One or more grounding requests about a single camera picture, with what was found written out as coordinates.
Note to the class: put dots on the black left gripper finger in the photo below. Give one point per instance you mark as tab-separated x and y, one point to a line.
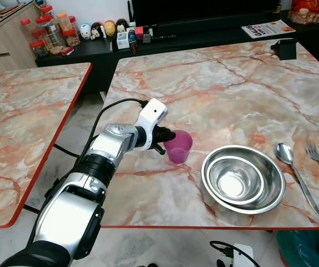
171	136
160	148

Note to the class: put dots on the purple plastic cup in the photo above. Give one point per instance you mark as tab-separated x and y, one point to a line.
180	150

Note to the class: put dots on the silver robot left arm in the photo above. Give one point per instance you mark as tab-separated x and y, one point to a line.
70	211

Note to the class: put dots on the small steel bowl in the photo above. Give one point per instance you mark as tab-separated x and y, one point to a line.
234	183

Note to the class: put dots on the small dark bottle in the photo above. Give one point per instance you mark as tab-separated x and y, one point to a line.
133	41

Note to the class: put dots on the black television bench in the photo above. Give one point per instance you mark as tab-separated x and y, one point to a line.
204	40

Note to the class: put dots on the small white box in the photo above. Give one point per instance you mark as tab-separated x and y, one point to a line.
123	40

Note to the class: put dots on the red black small gadget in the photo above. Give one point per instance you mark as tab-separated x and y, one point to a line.
141	33

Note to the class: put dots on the large steel bowl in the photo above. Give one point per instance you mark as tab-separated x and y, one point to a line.
273	186

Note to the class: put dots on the steel spoon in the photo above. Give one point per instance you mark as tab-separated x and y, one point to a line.
284	153

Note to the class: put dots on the yellow doll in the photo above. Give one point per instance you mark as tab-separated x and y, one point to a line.
109	28

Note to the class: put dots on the black white doll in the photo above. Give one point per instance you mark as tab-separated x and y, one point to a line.
96	31

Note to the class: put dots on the small flat red box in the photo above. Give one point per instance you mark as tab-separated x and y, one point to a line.
66	51

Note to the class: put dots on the white blue doll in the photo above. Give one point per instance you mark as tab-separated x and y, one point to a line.
85	31

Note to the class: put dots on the black television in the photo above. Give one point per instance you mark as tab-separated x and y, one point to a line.
204	11

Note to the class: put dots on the red-lidded jar brown contents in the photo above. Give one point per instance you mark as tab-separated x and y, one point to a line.
72	38

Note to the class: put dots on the black box-shaped device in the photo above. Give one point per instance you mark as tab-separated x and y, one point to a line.
286	50

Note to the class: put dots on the white orange printed flyer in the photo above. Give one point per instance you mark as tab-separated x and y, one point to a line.
268	29

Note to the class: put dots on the small red-lidded jar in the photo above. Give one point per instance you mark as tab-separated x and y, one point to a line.
39	49

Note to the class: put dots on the large red-lidded clear jar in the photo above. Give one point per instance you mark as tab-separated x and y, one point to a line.
51	34

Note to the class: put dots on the slim red-lidded jar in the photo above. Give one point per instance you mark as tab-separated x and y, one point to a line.
26	29

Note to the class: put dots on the light wooden cabinet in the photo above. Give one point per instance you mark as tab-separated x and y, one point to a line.
6	41

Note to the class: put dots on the teal waste bin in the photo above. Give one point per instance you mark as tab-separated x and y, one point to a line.
309	250

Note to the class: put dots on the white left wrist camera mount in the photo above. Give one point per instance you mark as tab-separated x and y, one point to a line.
151	114

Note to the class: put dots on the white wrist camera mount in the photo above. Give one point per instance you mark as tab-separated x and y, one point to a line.
151	114
244	257

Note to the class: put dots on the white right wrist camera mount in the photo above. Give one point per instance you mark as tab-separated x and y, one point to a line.
244	257

